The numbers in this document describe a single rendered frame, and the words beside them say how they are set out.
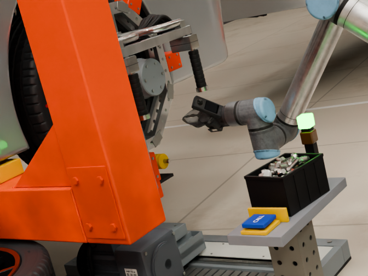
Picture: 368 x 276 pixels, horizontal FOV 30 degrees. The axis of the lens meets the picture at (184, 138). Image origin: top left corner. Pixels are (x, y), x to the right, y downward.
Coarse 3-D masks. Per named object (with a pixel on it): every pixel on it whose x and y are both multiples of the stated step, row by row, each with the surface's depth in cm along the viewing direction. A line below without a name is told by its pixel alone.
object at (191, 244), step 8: (192, 232) 277; (200, 232) 274; (184, 240) 274; (192, 240) 270; (200, 240) 274; (184, 248) 265; (192, 248) 269; (200, 248) 274; (184, 256) 265; (192, 256) 269; (184, 264) 265
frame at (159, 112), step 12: (120, 12) 242; (132, 12) 246; (132, 24) 248; (156, 48) 256; (168, 72) 261; (168, 84) 260; (156, 96) 262; (168, 96) 259; (156, 108) 260; (168, 108) 259; (156, 120) 255; (144, 132) 256; (156, 132) 253; (156, 144) 252
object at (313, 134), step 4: (304, 132) 208; (308, 132) 207; (312, 132) 207; (316, 132) 209; (304, 136) 208; (308, 136) 208; (312, 136) 207; (316, 136) 209; (304, 140) 209; (308, 140) 208; (312, 140) 207; (316, 140) 209; (304, 144) 209; (308, 144) 209
